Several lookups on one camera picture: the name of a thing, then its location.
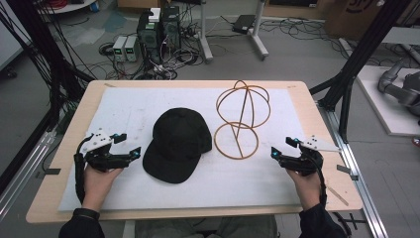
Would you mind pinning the grey bench power supply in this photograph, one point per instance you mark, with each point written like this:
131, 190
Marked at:
131, 48
119, 48

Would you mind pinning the white stand leg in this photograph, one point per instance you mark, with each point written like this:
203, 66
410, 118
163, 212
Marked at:
205, 39
258, 36

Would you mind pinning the black frame post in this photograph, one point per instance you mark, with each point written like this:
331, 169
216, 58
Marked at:
43, 56
356, 62

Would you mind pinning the white round table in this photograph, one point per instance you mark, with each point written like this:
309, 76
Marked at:
69, 6

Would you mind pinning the person's right hand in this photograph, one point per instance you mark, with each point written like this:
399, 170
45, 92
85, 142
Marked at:
308, 190

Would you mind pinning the white foam mat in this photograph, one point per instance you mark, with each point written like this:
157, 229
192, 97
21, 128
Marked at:
204, 185

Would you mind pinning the person's left hand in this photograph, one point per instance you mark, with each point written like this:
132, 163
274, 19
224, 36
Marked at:
97, 185

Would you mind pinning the black baseball cap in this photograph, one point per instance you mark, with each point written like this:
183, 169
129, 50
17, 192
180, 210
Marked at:
180, 142

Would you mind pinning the white floor board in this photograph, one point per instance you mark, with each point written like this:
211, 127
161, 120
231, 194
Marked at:
379, 109

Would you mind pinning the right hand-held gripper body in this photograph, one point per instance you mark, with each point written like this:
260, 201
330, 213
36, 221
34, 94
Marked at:
305, 163

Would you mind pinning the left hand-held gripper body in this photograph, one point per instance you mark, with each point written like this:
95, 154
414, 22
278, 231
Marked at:
99, 158

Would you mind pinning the white table leg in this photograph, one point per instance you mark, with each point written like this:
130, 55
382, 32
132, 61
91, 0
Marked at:
128, 229

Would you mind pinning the aluminium rail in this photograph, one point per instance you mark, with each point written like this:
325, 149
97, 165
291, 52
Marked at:
358, 178
23, 172

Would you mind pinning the cardboard box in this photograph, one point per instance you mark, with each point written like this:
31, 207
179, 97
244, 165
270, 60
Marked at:
353, 18

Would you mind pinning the black box on floor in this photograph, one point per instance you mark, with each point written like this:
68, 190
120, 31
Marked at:
243, 23

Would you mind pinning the black tape strip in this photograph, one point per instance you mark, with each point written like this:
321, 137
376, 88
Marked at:
346, 172
52, 171

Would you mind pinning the black computer tower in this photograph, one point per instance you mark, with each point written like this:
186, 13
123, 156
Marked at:
171, 28
149, 38

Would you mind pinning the thin wooden stick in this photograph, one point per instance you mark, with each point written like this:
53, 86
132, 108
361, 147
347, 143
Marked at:
337, 196

